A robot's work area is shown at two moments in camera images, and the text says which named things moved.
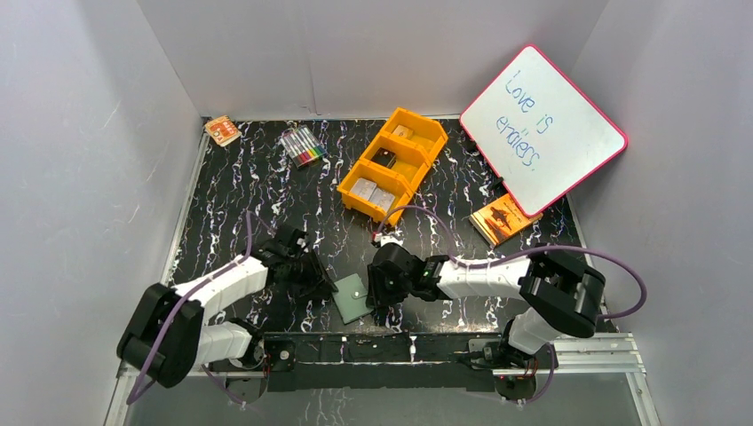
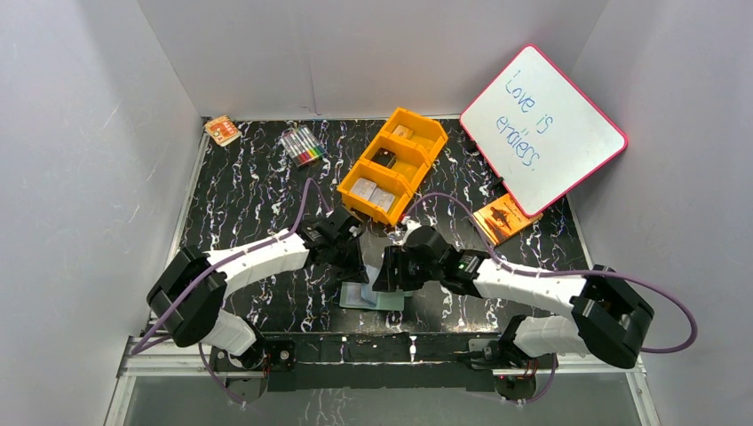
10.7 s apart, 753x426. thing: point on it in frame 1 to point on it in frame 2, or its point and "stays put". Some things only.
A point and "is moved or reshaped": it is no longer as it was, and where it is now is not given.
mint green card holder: (352, 298) is moved or reshaped
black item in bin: (384, 157) stays put
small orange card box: (223, 130) stays put
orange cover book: (503, 219) stays put
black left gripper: (312, 272) to (351, 258)
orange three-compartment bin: (382, 184) stays put
